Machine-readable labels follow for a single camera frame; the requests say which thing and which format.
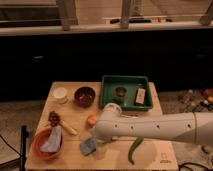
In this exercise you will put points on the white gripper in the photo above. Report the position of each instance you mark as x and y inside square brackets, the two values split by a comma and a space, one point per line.
[101, 148]

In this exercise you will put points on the blue sponge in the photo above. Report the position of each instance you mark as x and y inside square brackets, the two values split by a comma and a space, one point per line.
[88, 146]

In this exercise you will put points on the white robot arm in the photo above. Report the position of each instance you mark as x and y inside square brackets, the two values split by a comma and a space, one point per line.
[194, 128]

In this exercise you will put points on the purple bowl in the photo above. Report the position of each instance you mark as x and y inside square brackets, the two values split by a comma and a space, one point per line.
[84, 96]

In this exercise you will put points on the orange bowl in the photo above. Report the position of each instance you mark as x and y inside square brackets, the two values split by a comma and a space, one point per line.
[39, 140]

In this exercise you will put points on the orange fruit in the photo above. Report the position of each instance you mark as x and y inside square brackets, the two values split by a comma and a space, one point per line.
[91, 120]

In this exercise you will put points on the blue grey cloth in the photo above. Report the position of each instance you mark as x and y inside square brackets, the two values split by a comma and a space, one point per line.
[53, 142]

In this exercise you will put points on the brown yellow toy utensil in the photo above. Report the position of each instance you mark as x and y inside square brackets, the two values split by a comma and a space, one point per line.
[55, 120]

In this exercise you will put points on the green can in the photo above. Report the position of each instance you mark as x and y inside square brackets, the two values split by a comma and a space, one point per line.
[120, 93]

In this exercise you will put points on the green plastic tray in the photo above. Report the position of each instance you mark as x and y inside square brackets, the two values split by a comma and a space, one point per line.
[132, 84]

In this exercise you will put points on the brown box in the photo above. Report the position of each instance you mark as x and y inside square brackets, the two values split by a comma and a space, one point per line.
[140, 96]

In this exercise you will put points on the white cup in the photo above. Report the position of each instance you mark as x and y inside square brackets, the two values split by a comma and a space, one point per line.
[60, 95]

